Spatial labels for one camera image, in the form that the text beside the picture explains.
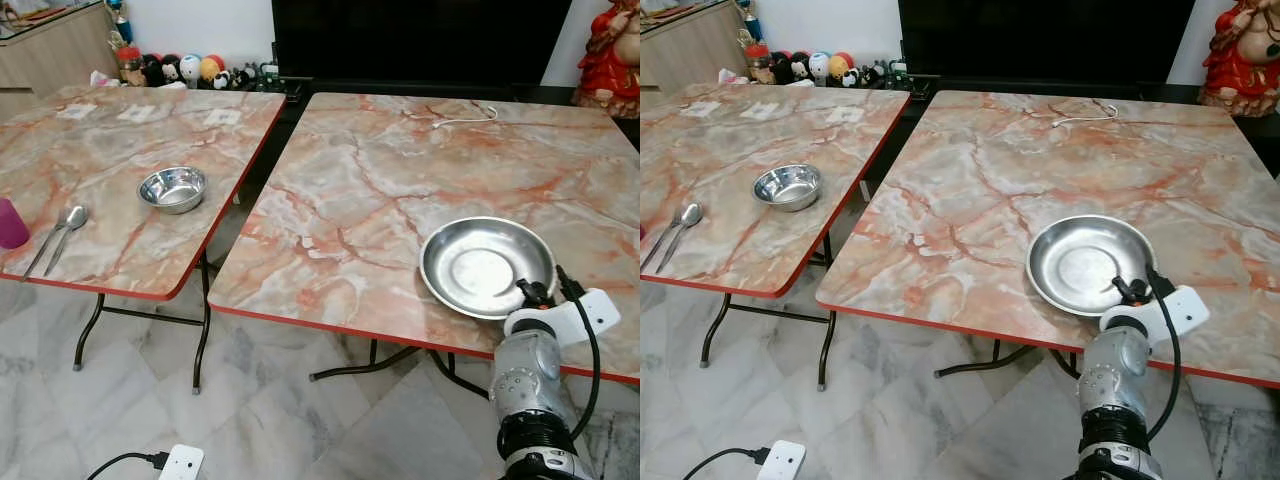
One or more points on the round steel plate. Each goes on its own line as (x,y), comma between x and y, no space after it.
(1085,265)
(480,270)

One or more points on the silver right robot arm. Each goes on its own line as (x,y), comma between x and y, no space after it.
(530,380)
(1110,380)

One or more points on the black metal table leg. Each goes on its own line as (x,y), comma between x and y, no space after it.
(825,350)
(714,330)
(985,360)
(370,365)
(455,372)
(88,335)
(203,340)
(1065,365)

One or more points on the steel fork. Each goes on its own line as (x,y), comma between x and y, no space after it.
(58,220)
(672,222)

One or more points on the steel spoon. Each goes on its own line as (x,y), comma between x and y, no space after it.
(691,212)
(76,215)

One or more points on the marble pattern folding table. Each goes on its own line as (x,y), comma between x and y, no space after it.
(740,150)
(380,200)
(100,150)
(980,190)

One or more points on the red seated statue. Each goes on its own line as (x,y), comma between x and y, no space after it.
(610,60)
(1240,60)

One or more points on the black television screen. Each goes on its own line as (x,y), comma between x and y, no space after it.
(420,40)
(1040,40)

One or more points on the small steel bowl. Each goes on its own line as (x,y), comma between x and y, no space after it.
(172,195)
(788,192)

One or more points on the light wooden cabinet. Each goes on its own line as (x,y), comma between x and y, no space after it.
(680,50)
(50,50)

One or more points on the brown bear toy red hat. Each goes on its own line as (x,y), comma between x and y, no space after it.
(758,66)
(130,68)

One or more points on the black doll toy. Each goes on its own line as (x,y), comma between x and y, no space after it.
(154,70)
(782,68)

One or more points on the black mouse toy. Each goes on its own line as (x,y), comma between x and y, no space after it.
(243,77)
(872,75)

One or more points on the white paper label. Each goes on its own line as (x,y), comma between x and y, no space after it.
(223,117)

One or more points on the white blue round toy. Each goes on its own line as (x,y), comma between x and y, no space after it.
(819,66)
(190,68)

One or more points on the yellow orange round toy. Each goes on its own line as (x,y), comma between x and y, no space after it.
(841,65)
(211,67)

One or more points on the pink plastic cup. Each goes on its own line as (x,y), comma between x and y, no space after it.
(10,225)

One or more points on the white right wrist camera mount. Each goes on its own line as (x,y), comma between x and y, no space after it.
(1180,312)
(590,315)

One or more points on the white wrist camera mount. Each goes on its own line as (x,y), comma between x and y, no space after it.
(1180,312)
(182,465)
(590,315)
(782,462)

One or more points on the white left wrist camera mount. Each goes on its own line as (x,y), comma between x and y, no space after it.
(782,462)
(182,465)

